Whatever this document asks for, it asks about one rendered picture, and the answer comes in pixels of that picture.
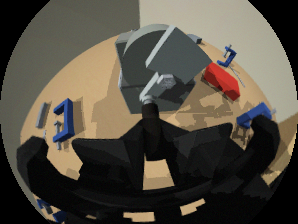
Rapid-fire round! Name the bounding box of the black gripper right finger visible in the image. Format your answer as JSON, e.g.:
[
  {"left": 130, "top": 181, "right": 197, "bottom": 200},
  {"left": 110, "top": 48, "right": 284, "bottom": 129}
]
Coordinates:
[{"left": 160, "top": 119, "right": 233, "bottom": 185}]

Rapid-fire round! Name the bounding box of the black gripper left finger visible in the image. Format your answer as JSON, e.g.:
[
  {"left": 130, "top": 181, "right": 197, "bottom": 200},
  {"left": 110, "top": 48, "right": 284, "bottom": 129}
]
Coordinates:
[{"left": 71, "top": 119, "right": 145, "bottom": 190}]

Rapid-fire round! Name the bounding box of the red rectangular block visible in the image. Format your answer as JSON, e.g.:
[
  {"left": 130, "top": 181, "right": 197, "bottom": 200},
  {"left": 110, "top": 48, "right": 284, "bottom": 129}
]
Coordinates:
[{"left": 204, "top": 63, "right": 239, "bottom": 101}]

